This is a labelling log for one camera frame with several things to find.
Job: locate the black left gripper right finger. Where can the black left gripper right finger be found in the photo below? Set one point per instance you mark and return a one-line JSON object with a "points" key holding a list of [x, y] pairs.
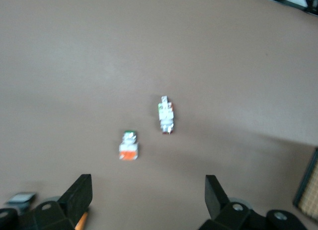
{"points": [[218, 205]]}

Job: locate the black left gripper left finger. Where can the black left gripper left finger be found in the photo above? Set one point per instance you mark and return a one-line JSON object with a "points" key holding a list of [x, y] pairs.
{"points": [[74, 202]]}

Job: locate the red push button switch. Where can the red push button switch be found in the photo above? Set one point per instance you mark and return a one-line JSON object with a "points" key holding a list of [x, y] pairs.
{"points": [[167, 115]]}

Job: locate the orange stick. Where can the orange stick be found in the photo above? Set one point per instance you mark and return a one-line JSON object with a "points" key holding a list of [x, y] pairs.
{"points": [[82, 221]]}

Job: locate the small grey block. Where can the small grey block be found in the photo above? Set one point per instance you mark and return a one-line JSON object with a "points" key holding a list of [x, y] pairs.
{"points": [[21, 199]]}

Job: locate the black framed grey panel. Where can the black framed grey panel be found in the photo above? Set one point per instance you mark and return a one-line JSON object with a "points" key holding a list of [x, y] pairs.
{"points": [[293, 0]]}

